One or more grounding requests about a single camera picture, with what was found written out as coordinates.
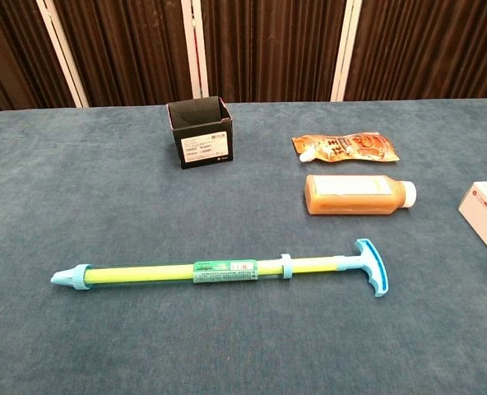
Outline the clear syringe barrel blue nozzle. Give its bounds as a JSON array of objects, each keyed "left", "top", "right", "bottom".
[{"left": 49, "top": 252, "right": 297, "bottom": 291}]

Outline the yellow and blue long tool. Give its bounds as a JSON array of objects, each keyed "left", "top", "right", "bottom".
[{"left": 86, "top": 238, "right": 389, "bottom": 299}]

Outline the open black cardboard box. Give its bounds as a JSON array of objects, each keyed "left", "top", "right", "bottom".
[{"left": 165, "top": 95, "right": 235, "bottom": 170}]

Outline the orange juice bottle white cap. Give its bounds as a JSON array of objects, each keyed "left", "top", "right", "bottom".
[{"left": 304, "top": 174, "right": 417, "bottom": 216}]

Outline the orange sauce pouch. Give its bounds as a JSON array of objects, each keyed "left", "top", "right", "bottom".
[{"left": 290, "top": 131, "right": 401, "bottom": 165}]

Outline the blue table cloth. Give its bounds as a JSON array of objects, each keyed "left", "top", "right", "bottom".
[{"left": 0, "top": 97, "right": 487, "bottom": 395}]

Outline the dark curtain screen panel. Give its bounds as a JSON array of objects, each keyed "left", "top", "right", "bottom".
[
  {"left": 37, "top": 0, "right": 210, "bottom": 109},
  {"left": 0, "top": 0, "right": 89, "bottom": 119},
  {"left": 332, "top": 0, "right": 487, "bottom": 102},
  {"left": 181, "top": 0, "right": 362, "bottom": 104}
]

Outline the white carton box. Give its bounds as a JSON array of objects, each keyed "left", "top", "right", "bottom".
[{"left": 457, "top": 179, "right": 487, "bottom": 269}]

